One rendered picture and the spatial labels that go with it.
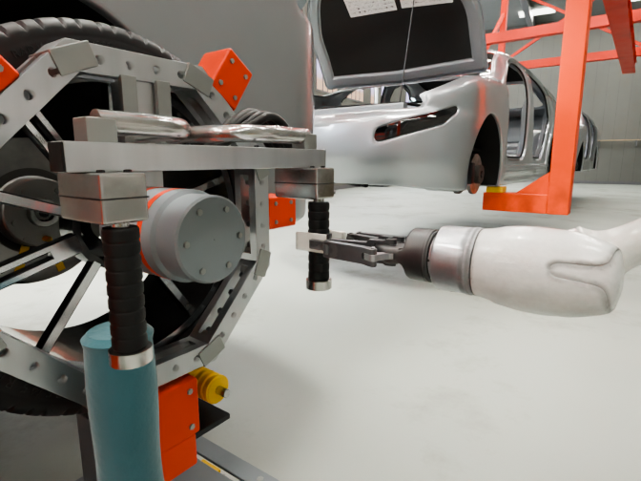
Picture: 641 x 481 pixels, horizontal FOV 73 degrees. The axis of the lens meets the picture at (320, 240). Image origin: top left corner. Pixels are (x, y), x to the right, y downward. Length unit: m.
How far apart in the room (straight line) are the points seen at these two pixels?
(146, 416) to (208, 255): 0.23
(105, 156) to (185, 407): 0.52
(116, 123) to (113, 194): 0.08
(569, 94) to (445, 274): 3.55
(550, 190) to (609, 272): 3.52
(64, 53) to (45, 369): 0.42
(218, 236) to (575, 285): 0.45
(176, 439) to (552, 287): 0.66
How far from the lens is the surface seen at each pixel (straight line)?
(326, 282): 0.72
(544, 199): 4.07
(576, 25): 4.17
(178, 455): 0.91
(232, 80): 0.87
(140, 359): 0.51
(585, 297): 0.55
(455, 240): 0.58
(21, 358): 0.71
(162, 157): 0.53
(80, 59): 0.71
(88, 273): 0.83
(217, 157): 0.58
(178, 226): 0.60
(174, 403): 0.85
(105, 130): 0.50
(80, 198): 0.50
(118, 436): 0.67
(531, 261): 0.54
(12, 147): 1.15
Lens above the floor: 0.96
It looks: 10 degrees down
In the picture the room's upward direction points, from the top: straight up
